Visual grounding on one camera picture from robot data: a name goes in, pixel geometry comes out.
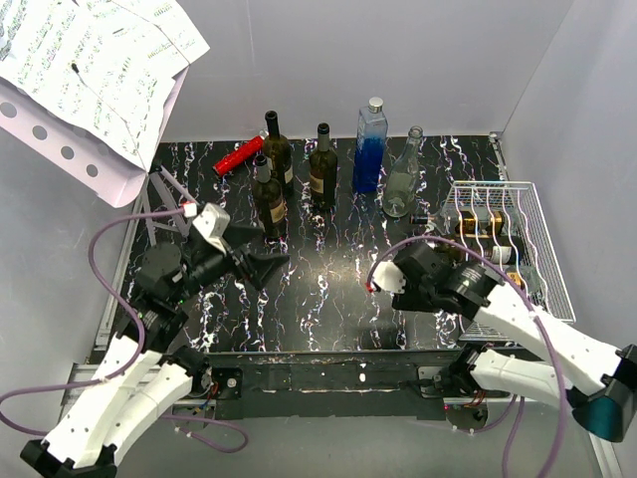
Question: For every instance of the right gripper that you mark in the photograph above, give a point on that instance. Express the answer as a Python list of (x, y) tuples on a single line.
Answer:
[(409, 301)]

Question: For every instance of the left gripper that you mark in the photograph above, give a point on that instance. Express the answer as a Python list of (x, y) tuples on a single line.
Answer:
[(259, 268)]

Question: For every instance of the red glitter microphone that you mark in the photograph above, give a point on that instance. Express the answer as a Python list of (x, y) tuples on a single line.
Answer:
[(237, 157)]

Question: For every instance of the clear glass bottle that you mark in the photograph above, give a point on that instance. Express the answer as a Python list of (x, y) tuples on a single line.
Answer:
[(404, 176)]

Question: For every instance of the dark wine bottle white label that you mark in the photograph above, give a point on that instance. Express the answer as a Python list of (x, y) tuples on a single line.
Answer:
[(277, 150)]

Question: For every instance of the dark green wine bottle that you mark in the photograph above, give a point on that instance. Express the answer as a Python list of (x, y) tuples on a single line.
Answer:
[(323, 170)]

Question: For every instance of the blue square glass bottle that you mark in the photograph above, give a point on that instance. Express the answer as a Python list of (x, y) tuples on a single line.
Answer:
[(370, 145)]

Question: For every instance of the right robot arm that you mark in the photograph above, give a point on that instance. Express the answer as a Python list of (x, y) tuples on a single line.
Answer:
[(596, 381)]

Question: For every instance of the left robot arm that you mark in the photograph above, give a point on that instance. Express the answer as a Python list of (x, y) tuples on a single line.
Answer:
[(139, 379)]

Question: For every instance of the lilac music stand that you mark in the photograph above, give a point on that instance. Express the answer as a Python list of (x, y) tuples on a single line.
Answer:
[(80, 154)]

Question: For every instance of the sheet music pages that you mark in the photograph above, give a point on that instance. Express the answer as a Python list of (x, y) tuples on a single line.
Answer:
[(107, 67)]

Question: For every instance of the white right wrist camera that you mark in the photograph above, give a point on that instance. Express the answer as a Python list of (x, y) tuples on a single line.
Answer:
[(387, 277)]

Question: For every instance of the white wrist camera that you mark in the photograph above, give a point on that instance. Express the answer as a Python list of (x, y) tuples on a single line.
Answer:
[(208, 224), (387, 277)]

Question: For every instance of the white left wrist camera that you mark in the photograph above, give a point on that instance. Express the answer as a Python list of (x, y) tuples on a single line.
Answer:
[(208, 224)]

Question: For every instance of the white wire wine rack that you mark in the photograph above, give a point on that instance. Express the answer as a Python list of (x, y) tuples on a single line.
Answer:
[(538, 273)]

